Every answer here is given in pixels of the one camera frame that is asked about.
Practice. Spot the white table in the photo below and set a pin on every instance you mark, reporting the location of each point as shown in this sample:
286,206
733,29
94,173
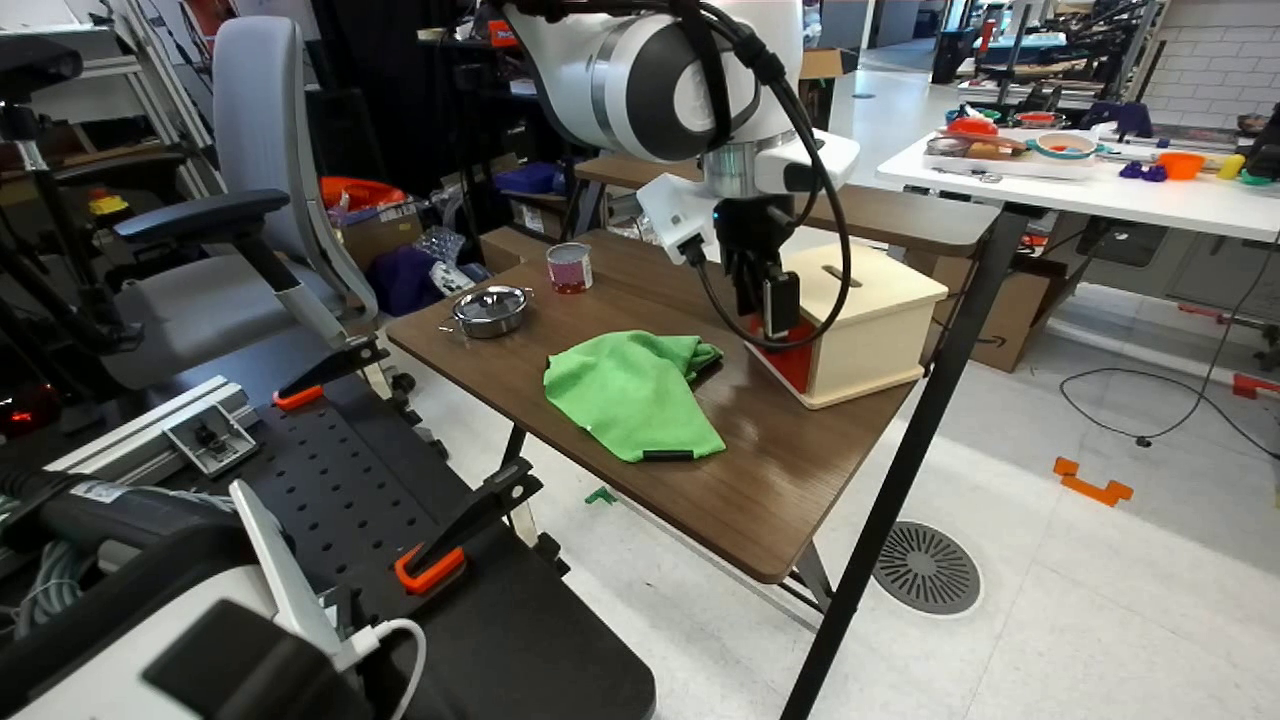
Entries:
1133,201

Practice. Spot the light wooden slotted box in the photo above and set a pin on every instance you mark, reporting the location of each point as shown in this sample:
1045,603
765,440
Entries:
865,320

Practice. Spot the yellow green small item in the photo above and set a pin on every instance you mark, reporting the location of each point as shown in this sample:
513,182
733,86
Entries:
1231,166

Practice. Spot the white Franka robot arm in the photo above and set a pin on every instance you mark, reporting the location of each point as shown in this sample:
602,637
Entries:
626,80

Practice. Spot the orange bowl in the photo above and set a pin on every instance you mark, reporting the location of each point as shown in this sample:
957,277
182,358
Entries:
1181,166

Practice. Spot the orange plastic item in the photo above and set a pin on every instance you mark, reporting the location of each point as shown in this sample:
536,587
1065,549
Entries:
361,194

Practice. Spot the wooden drawer with red front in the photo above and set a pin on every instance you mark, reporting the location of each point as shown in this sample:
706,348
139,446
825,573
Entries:
789,360

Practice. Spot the red floor item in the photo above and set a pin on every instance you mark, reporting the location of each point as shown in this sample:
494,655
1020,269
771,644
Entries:
1252,386

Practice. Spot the red toy item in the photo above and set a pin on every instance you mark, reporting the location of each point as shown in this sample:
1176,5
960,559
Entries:
975,131

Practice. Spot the light round plate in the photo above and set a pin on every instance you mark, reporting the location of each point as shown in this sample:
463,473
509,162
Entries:
1065,147

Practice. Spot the black camera stand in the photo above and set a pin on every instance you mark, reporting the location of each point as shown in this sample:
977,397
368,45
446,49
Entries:
41,162

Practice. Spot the purple bag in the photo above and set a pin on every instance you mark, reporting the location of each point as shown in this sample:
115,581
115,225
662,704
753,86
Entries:
400,282

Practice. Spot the green cloth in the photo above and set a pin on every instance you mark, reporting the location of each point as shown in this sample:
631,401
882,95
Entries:
626,393

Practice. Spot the large cardboard box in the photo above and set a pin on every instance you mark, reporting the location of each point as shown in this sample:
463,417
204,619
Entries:
1004,314

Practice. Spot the small cardboard box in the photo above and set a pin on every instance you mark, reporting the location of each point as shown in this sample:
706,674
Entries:
822,66

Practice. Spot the orange floor tape mark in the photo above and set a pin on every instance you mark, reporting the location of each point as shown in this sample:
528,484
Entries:
1094,484

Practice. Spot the purple toy item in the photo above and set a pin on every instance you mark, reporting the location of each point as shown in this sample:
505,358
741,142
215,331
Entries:
1140,168

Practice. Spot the brown table with black legs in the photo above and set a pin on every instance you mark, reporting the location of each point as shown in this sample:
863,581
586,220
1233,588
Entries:
745,466

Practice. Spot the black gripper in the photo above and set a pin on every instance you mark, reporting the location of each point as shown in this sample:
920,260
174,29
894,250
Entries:
748,234

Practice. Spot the black perforated breadboard plate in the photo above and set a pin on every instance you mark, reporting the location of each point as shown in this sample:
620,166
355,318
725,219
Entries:
344,492

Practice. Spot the metal bowl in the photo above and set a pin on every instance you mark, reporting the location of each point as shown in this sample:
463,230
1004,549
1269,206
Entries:
489,310

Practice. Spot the orange black bar clamp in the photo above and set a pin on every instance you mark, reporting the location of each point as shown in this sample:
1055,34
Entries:
302,397
433,569

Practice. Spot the grey office chair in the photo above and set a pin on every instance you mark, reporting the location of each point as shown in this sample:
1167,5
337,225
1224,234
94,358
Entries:
266,105

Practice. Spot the aluminium extrusion with bracket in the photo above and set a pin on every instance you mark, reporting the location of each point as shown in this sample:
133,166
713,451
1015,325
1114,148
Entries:
133,427

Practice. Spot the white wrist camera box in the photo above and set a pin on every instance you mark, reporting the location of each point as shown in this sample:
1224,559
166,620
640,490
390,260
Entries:
672,208

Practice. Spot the round floor drain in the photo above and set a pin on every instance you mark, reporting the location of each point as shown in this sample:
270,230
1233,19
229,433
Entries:
930,569

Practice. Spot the small pink clear cup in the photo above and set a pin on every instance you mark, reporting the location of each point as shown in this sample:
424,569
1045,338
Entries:
569,269

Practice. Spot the long brown table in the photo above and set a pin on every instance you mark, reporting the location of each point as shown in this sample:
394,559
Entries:
905,215

